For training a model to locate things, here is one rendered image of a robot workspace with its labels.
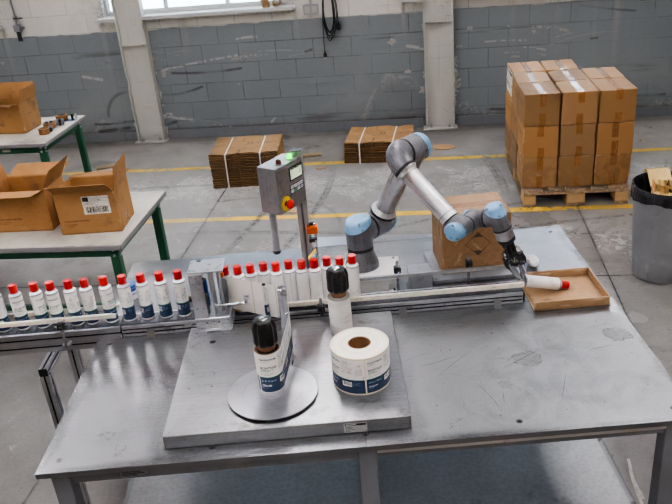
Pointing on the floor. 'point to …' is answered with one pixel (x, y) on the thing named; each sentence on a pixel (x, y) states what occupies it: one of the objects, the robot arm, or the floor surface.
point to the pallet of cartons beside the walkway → (568, 130)
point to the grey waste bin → (652, 243)
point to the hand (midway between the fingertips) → (520, 275)
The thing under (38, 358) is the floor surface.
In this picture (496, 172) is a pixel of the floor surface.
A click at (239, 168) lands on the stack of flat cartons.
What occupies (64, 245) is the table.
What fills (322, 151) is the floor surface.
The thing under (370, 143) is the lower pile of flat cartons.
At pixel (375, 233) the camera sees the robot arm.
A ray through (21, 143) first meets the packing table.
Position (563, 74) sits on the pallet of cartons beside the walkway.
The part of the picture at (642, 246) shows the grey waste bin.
